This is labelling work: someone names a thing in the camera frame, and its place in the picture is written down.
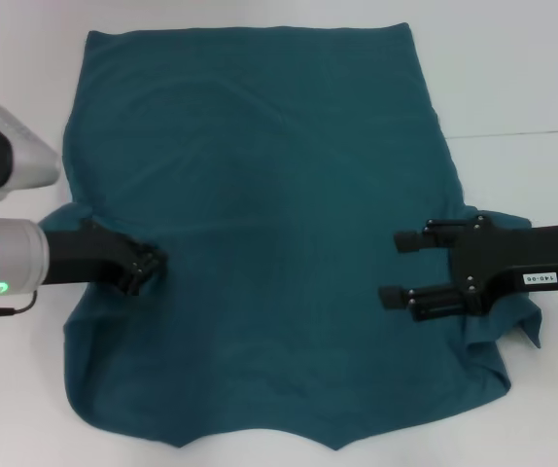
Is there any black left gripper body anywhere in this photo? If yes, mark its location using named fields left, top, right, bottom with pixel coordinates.
left=44, top=219, right=157, bottom=297

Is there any dark left arm cable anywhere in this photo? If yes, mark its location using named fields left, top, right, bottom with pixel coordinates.
left=0, top=289, right=38, bottom=320

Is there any teal blue shirt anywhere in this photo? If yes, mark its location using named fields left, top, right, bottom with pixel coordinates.
left=37, top=21, right=545, bottom=439

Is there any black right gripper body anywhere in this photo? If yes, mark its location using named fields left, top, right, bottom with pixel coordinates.
left=448, top=216, right=558, bottom=318

